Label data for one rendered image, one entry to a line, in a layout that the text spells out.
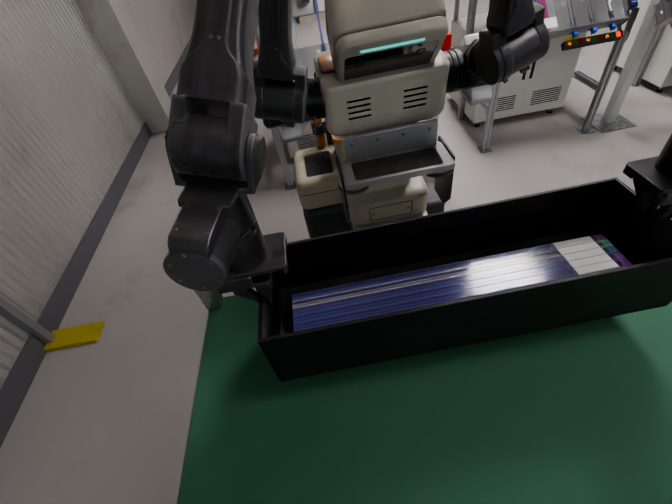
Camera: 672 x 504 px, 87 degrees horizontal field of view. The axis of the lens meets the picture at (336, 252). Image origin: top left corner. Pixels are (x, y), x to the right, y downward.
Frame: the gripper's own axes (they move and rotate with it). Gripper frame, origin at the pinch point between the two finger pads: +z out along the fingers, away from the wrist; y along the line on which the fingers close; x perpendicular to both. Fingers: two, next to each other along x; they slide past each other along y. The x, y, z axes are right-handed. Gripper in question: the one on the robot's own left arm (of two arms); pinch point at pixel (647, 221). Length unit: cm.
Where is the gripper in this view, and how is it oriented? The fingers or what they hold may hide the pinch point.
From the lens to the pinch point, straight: 68.5
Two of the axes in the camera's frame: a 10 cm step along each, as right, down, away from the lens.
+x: -1.3, -7.0, 7.0
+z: 1.5, 6.9, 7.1
